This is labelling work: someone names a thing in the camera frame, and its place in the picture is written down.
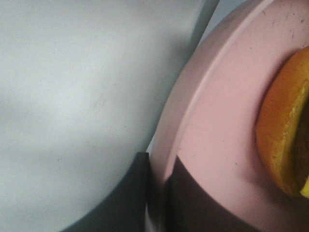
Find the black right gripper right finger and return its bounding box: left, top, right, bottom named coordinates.
left=166, top=154, right=309, bottom=232

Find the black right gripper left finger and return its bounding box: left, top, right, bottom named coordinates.
left=63, top=152, right=149, bottom=232

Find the pink round plate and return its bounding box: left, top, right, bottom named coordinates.
left=148, top=0, right=309, bottom=232

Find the toy burger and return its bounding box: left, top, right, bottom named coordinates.
left=255, top=47, right=309, bottom=198

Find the white microwave oven body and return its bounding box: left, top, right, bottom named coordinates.
left=0, top=0, right=218, bottom=232

